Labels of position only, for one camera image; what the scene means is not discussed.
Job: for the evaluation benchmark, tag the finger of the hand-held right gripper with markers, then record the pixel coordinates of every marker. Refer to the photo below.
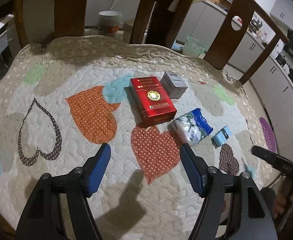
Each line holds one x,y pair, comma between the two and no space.
279,163

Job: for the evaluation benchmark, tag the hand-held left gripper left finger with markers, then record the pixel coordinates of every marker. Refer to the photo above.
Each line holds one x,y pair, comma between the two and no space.
100,170

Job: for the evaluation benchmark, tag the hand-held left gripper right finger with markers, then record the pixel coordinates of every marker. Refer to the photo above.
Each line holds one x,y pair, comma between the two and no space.
191,172

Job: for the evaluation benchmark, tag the purple perforated plastic basket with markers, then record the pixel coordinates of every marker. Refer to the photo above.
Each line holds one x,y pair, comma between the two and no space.
267,132

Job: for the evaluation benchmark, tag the blue white tissue packet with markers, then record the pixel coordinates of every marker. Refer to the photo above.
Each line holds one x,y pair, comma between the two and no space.
191,127

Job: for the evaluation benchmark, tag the small light blue box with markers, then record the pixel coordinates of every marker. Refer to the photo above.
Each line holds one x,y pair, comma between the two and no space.
221,136

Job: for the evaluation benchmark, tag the red cigarette box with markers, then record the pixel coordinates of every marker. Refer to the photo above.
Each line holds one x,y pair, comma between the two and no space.
151,100

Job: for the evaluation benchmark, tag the small grey box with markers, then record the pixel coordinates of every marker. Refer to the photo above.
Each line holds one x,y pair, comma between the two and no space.
174,83

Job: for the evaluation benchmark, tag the person's right hand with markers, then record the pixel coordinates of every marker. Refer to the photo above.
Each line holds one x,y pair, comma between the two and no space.
281,202

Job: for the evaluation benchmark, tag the grey kitchen cabinet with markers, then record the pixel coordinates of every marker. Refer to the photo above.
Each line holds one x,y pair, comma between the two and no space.
281,90

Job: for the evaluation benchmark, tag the quilted heart pattern cushion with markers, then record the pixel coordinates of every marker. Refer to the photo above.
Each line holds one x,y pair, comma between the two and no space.
61,80

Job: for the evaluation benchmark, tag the beige paper cup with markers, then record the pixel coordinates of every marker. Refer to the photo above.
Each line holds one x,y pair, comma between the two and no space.
127,30

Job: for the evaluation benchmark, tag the white pot with orange label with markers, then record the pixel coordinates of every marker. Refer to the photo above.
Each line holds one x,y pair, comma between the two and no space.
109,20

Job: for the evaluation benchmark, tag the wooden chair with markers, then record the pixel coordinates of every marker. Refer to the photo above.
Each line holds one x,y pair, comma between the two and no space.
69,7

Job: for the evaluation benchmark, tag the white wall cabinet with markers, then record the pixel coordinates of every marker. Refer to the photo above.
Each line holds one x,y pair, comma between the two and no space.
286,10

